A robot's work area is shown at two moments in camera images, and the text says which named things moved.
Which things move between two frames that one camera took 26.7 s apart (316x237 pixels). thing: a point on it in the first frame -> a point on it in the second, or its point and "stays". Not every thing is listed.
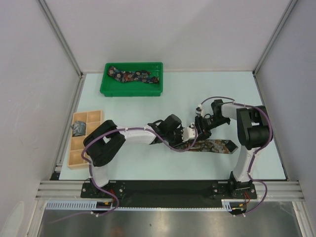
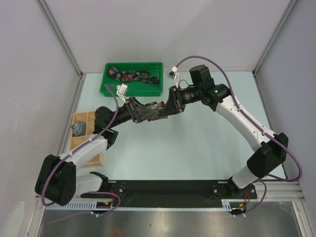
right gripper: [202, 132] -> [173, 105]
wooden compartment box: [92, 118] stays
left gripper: [179, 144] -> [138, 111]
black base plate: [168, 193] stays
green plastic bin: [111, 87] stays
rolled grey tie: [79, 128] stays
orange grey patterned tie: [216, 146] -> [158, 106]
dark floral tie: [141, 76] stays
